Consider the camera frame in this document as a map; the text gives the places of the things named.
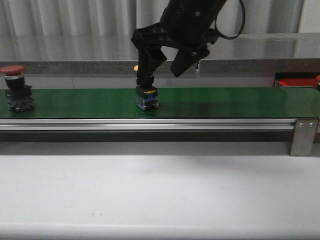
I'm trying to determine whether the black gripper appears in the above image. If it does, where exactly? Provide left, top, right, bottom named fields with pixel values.
left=131, top=0, right=226, bottom=88

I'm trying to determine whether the yellow push button switch spare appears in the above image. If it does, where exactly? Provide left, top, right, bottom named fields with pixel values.
left=135, top=75, right=159, bottom=111

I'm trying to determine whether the red mushroom push button switch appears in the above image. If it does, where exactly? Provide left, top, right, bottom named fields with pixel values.
left=316, top=75, right=320, bottom=91

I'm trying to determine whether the red push button switch spare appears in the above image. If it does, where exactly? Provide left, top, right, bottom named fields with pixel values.
left=0, top=65, right=35, bottom=113

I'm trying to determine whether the grey stone counter slab right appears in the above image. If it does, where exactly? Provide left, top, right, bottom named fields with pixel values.
left=198, top=32, right=320, bottom=75

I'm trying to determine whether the grey stone counter slab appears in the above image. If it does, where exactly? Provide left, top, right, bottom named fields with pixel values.
left=198, top=32, right=320, bottom=75
left=0, top=34, right=200, bottom=75

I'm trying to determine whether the green conveyor belt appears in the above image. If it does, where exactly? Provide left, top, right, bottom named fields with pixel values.
left=0, top=87, right=320, bottom=119

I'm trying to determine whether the grey stone counter slab left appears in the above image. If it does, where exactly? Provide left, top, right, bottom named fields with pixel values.
left=0, top=34, right=200, bottom=75

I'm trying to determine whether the red plastic tray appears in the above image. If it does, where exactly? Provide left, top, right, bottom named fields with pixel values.
left=274, top=78, right=317, bottom=89

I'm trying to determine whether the grey curtain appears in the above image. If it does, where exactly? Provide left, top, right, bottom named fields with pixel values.
left=0, top=0, right=320, bottom=36

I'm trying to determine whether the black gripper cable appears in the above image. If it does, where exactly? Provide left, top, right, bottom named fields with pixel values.
left=213, top=0, right=246, bottom=40

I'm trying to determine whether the steel conveyor support bracket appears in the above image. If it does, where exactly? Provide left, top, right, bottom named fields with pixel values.
left=289, top=118, right=319, bottom=157

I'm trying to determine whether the aluminium conveyor frame rail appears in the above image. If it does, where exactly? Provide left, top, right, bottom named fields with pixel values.
left=0, top=117, right=320, bottom=133

